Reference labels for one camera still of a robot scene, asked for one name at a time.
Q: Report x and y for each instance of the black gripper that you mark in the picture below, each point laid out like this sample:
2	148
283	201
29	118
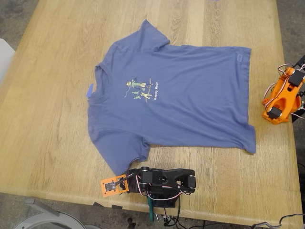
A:
132	182

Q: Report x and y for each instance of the blue printed T-shirt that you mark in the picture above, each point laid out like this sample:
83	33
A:
178	95

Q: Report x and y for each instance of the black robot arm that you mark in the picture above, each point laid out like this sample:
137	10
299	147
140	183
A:
181	176

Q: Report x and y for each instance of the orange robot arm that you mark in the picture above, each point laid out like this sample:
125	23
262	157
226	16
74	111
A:
283	100

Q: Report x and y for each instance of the green clamp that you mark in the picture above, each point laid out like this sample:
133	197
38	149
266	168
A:
150	210

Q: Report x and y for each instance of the blue tape strip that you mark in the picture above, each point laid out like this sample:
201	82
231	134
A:
89	91

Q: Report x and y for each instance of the white chair with solid backrest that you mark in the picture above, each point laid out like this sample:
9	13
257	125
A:
4	57

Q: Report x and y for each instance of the black table clamp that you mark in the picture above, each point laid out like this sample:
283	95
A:
299	117

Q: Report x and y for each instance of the orange camera mount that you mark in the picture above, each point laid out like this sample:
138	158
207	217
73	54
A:
103	188

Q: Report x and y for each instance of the grey round stool frame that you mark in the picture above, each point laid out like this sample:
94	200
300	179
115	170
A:
47	218

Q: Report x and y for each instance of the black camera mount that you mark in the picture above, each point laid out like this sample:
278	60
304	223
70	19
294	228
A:
300	62

